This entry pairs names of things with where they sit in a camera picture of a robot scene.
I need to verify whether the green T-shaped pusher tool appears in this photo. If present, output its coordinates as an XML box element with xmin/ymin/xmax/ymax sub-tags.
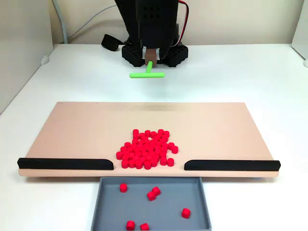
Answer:
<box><xmin>129</xmin><ymin>49</ymin><xmax>166</xmax><ymax>79</ymax></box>

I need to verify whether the red granule pile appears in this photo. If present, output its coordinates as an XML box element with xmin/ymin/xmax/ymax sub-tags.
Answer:
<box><xmin>115</xmin><ymin>128</ymin><xmax>179</xmax><ymax>170</ymax></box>

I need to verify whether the black table clamp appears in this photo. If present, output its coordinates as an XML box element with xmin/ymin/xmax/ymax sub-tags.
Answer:
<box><xmin>101</xmin><ymin>34</ymin><xmax>124</xmax><ymax>52</ymax></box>

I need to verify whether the beige board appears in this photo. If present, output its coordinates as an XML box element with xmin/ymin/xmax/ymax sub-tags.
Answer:
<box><xmin>18</xmin><ymin>102</ymin><xmax>281</xmax><ymax>179</ymax></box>

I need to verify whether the white side panel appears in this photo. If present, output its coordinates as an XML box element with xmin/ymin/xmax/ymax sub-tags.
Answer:
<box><xmin>0</xmin><ymin>0</ymin><xmax>54</xmax><ymax>115</ymax></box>
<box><xmin>291</xmin><ymin>0</ymin><xmax>308</xmax><ymax>61</ymax></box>

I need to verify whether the grey tray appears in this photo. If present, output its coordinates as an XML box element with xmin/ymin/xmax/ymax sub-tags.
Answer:
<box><xmin>90</xmin><ymin>177</ymin><xmax>212</xmax><ymax>231</ymax></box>

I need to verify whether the red white black servo cable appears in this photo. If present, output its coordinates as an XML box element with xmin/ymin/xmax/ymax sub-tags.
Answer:
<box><xmin>173</xmin><ymin>0</ymin><xmax>190</xmax><ymax>48</ymax></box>

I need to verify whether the thin white cable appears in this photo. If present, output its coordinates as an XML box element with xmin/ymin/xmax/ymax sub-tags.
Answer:
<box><xmin>68</xmin><ymin>4</ymin><xmax>116</xmax><ymax>40</ymax></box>

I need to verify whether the grey cable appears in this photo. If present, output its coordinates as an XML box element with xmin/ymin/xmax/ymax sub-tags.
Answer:
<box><xmin>51</xmin><ymin>0</ymin><xmax>70</xmax><ymax>44</ymax></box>

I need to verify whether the black edge rail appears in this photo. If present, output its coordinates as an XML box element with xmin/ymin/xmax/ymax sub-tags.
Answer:
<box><xmin>184</xmin><ymin>159</ymin><xmax>281</xmax><ymax>172</ymax></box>
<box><xmin>17</xmin><ymin>157</ymin><xmax>114</xmax><ymax>170</ymax></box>

